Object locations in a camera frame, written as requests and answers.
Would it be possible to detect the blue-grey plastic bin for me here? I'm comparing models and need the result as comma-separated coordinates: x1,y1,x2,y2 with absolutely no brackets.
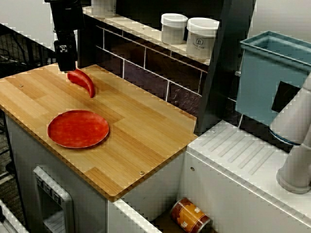
236,30,311,127

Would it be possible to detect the white toy faucet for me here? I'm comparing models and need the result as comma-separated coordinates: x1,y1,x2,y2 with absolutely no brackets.
269,72,311,195

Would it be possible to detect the black wire mesh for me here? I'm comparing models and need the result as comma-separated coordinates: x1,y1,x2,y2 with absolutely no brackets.
0,23,58,78

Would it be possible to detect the aluminium frame rail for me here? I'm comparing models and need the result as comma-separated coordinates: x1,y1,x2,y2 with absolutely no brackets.
0,198,30,233

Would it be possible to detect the white lidded jar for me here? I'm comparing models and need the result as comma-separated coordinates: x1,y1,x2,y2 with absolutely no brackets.
96,0,117,18
160,13,189,45

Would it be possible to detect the red round plate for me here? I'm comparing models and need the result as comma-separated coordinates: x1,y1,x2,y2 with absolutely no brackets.
47,109,110,149

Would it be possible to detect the dark tile backsplash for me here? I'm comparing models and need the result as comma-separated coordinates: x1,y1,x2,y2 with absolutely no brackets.
96,25,243,129

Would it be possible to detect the red toy chili pepper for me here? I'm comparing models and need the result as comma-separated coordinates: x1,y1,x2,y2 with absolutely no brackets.
67,69,96,99

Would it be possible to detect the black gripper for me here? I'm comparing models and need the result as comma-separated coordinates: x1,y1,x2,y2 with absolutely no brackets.
50,1,86,72

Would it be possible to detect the white toy kitchen cabinet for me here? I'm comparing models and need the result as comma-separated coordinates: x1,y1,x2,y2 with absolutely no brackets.
4,110,311,233

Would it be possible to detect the light wooden shelf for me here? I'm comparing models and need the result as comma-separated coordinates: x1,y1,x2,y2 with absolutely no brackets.
82,6,212,67

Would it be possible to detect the black square label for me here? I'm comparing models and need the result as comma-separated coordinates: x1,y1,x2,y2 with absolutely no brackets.
271,81,302,114

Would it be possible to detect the orange soup can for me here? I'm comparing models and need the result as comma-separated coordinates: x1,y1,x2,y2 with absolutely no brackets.
170,197,211,230

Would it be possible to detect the white jar with house logo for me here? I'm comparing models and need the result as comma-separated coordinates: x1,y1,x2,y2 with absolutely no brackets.
186,17,220,59

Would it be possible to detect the tall black side panel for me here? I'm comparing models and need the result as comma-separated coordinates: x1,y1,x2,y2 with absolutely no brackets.
193,0,257,136

